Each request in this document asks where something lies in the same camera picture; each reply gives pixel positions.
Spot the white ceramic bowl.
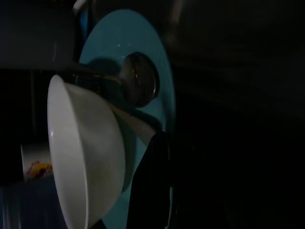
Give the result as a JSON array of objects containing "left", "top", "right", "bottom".
[{"left": 47, "top": 74, "right": 138, "bottom": 229}]

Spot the teal round plate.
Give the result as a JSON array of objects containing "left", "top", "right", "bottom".
[{"left": 78, "top": 9, "right": 176, "bottom": 229}]

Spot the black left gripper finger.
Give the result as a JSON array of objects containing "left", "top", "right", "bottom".
[{"left": 125, "top": 130, "right": 172, "bottom": 229}]

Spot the grey canister with red logo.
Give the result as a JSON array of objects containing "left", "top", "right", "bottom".
[{"left": 0, "top": 6, "right": 77, "bottom": 70}]

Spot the metal spoon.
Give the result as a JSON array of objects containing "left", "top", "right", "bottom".
[{"left": 71, "top": 52, "right": 160, "bottom": 108}]

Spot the white cup with colourful print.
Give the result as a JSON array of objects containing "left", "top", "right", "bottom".
[{"left": 20, "top": 143, "right": 53, "bottom": 182}]

